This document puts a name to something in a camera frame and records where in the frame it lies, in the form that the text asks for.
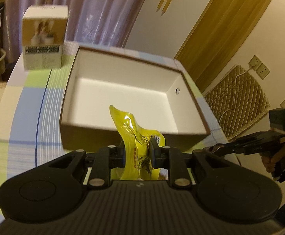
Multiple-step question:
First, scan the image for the yellow plastic packet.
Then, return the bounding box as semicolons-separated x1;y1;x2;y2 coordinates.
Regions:
109;106;165;180

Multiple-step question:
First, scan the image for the right hand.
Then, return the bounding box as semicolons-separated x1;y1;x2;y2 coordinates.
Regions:
261;145;285;173

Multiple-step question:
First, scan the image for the brown quilted mat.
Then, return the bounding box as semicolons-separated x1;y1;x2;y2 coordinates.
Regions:
204;65;271;141

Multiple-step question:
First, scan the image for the brown cardboard storage box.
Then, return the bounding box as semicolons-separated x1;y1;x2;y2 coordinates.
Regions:
60;47;210;152

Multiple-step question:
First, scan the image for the checked blue green tablecloth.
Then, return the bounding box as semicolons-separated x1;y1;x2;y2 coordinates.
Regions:
0;40;234;223

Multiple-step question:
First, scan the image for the brown wooden door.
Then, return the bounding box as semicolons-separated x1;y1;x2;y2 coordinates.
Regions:
175;0;271;92

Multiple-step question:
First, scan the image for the white product carton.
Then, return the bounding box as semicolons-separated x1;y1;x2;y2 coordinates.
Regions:
22;5;69;71

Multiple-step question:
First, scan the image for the purple curtain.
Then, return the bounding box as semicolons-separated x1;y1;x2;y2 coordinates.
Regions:
3;0;145;62

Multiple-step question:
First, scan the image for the camera box with green light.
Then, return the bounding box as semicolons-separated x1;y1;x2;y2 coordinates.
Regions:
268;108;285;131

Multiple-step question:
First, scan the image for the double wall socket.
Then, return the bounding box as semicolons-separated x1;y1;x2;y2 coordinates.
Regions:
249;55;270;80

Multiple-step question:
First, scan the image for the white power cable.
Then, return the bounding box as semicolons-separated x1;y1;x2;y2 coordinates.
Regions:
218;64;256;128

